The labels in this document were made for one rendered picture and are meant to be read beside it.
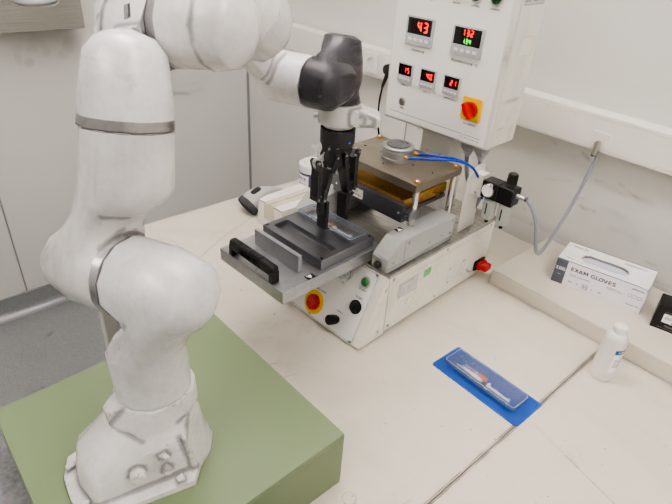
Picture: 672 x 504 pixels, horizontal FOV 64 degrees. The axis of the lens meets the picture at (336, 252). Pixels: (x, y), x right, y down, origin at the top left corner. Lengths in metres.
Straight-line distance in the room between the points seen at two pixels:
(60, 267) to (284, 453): 0.45
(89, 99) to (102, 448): 0.49
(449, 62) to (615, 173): 0.59
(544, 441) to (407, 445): 0.28
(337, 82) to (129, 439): 0.68
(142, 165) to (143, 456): 0.43
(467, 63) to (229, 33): 0.80
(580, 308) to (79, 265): 1.20
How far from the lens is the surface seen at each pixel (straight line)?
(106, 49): 0.66
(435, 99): 1.43
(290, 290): 1.10
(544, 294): 1.54
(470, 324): 1.43
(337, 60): 1.06
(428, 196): 1.36
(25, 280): 2.78
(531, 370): 1.35
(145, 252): 0.69
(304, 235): 1.25
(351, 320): 1.29
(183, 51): 0.69
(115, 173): 0.66
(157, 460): 0.89
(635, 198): 1.69
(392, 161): 1.34
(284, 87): 1.06
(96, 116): 0.66
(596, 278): 1.57
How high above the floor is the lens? 1.61
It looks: 32 degrees down
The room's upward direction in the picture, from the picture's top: 4 degrees clockwise
